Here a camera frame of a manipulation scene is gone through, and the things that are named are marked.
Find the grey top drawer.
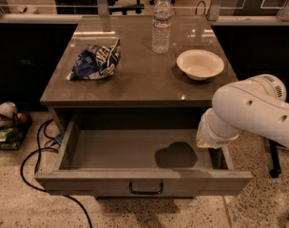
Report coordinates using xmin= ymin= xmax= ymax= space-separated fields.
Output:
xmin=35 ymin=122 xmax=252 ymax=198

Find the black looped cable behind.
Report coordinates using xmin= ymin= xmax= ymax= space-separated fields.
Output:
xmin=194 ymin=0 xmax=209 ymax=17

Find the black stand with wheel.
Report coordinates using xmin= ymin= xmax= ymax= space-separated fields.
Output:
xmin=269 ymin=140 xmax=281 ymax=179

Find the grey drawer cabinet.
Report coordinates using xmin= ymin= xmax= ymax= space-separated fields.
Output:
xmin=39 ymin=14 xmax=248 ymax=200

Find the black floor cable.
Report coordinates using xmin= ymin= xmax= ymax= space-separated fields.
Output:
xmin=19 ymin=119 xmax=93 ymax=228

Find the pile of toys on mat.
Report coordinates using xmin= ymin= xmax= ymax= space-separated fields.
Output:
xmin=0 ymin=102 xmax=32 ymax=151

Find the blue white chip bag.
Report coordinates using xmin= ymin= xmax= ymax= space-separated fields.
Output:
xmin=66 ymin=38 xmax=121 ymax=81

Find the clear plastic water bottle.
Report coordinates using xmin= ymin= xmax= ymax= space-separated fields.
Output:
xmin=152 ymin=0 xmax=171 ymax=54

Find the white bowl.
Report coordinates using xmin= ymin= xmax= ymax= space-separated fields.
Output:
xmin=177 ymin=49 xmax=224 ymax=81

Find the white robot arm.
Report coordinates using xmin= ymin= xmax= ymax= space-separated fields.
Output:
xmin=196 ymin=74 xmax=289 ymax=148

